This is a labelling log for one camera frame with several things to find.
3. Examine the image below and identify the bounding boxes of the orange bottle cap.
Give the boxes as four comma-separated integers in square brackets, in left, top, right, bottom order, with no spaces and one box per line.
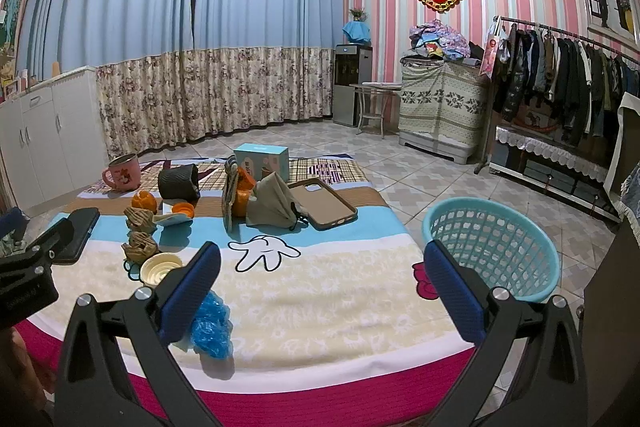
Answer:
[171,202,195,219]

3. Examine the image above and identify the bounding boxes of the turquoise plastic laundry basket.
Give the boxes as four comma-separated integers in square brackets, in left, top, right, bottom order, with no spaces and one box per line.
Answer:
[422,197,561,303]

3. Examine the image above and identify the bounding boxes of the black ribbed paper cup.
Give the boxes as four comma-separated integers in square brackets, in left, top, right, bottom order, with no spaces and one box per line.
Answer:
[157,164,201,205]

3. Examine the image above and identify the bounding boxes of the orange snack bag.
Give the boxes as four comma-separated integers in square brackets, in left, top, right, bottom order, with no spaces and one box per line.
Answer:
[231,167,256,218]

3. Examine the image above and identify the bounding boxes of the water dispenser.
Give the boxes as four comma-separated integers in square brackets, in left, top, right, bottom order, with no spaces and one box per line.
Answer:
[332,44,373,127]

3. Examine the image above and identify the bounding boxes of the blue floral curtain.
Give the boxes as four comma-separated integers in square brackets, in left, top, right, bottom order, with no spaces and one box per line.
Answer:
[14,0,343,156]

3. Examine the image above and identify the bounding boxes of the printed snack wrapper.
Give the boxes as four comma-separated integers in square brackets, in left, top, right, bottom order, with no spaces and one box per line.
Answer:
[221,156,240,233]

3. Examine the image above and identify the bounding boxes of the brown phone case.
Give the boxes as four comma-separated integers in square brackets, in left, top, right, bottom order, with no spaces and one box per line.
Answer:
[288,178,358,231]

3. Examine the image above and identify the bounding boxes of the pile of folded clothes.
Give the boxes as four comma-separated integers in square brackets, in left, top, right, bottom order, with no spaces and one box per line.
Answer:
[409,20,471,61]

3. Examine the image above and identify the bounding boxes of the white paper card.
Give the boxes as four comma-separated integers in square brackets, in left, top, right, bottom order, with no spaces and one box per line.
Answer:
[154,204,194,228]

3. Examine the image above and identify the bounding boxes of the cream paper cupcake liner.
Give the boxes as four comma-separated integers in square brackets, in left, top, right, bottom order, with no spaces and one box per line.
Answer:
[140,253,183,287]

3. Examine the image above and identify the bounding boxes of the brown paper ball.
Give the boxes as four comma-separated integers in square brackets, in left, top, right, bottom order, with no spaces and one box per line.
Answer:
[124,207,156,234]

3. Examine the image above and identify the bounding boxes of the teal cardboard box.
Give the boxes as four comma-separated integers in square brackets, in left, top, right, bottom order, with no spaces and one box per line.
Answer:
[234,143,290,182]

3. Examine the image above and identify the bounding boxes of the cartoon striped blanket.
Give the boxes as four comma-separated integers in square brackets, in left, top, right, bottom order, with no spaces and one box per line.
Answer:
[14,154,476,427]

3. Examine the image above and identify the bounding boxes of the blue covered potted plant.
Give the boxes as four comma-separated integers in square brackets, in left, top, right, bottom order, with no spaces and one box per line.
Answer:
[342,8,371,46]

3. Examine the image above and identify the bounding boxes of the low shelf with lace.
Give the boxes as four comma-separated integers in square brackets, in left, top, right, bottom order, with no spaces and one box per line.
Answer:
[488,124,620,222]

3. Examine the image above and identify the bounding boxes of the peeled orange peel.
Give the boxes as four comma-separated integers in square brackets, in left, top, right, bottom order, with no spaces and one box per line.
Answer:
[131,191,158,213]

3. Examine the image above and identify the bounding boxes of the clothes rack with garments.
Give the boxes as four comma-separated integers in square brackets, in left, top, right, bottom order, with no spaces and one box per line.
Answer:
[480,16,639,181]

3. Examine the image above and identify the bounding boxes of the black glasses case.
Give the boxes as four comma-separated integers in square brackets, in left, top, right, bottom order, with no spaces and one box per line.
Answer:
[52,207,100,265]

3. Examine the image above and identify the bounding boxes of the blue patterned sofa cover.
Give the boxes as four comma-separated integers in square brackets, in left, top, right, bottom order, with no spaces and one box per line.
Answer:
[620,162,640,243]

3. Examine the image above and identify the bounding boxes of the white cabinet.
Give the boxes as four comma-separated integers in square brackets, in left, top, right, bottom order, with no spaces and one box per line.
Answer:
[1,66,108,210]

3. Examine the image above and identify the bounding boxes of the khaki cloth mask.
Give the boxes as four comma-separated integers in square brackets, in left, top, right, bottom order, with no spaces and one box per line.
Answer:
[245,172,309,230]

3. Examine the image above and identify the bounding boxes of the covered chest with cloth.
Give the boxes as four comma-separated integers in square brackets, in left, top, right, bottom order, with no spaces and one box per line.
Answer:
[398,56,488,165]

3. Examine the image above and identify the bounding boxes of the blue plastic bag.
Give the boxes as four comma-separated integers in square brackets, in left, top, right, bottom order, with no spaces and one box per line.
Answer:
[176,291,233,360]

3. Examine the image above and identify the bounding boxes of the pink cartoon mug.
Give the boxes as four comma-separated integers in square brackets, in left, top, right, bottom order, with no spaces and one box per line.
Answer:
[102,154,141,192]

